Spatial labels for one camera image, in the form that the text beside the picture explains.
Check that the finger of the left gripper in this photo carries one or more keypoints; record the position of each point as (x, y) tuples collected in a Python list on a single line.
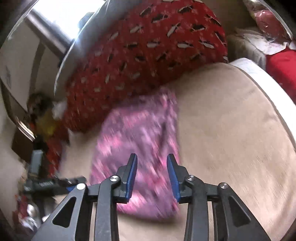
[(72, 181)]

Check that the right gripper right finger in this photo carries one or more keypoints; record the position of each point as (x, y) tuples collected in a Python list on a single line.
[(232, 219)]

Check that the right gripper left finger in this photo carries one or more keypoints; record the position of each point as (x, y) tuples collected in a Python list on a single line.
[(71, 219)]

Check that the purple floral garment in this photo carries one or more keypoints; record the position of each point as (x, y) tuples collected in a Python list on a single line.
[(147, 126)]

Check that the yellow box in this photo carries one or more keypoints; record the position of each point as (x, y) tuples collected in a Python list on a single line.
[(46, 125)]

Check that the grey pillow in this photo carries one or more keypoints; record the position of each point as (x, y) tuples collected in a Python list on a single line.
[(97, 25)]

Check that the red cushion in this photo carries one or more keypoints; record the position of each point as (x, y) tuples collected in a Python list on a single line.
[(282, 67)]

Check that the window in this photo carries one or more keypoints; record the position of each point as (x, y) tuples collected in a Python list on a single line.
[(58, 23)]

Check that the plastic bag with toys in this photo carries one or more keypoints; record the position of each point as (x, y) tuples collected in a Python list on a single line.
[(268, 20)]

